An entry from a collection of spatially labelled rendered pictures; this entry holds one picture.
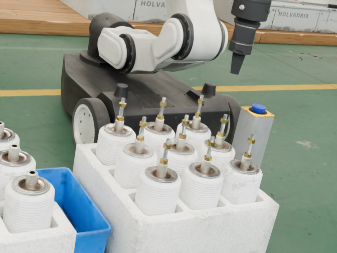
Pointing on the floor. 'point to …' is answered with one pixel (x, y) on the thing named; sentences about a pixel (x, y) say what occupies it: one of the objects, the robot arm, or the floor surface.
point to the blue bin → (78, 210)
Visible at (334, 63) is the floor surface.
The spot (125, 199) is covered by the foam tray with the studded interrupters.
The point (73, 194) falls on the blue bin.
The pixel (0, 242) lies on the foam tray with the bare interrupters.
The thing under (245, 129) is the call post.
